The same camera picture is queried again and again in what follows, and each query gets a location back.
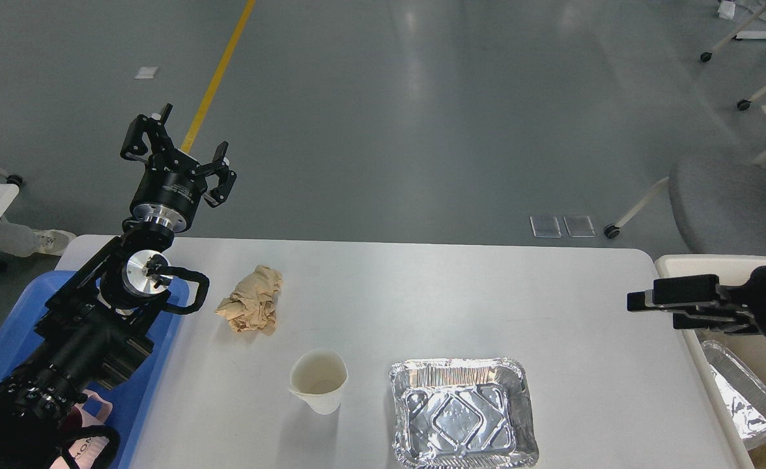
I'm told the white paper cup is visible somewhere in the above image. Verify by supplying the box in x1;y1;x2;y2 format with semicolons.
288;349;349;416

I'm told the pink ribbed mug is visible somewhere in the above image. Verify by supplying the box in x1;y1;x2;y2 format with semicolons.
63;390;114;468

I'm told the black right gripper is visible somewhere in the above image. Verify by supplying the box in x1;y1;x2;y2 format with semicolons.
627;265;766;337

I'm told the grey office chair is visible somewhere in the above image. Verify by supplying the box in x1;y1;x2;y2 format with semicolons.
603;156;766;257

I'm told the crumpled brown paper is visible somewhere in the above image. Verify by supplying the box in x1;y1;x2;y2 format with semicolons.
214;264;283;336

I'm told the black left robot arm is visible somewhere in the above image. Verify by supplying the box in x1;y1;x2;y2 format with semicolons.
0;104;236;468

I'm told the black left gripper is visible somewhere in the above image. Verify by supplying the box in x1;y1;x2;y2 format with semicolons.
120;103;237;233

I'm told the aluminium foil tray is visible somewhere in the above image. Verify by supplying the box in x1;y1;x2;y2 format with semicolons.
389;357;540;468

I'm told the foil tray in bin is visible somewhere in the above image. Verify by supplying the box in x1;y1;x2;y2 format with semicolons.
700;339;766;451

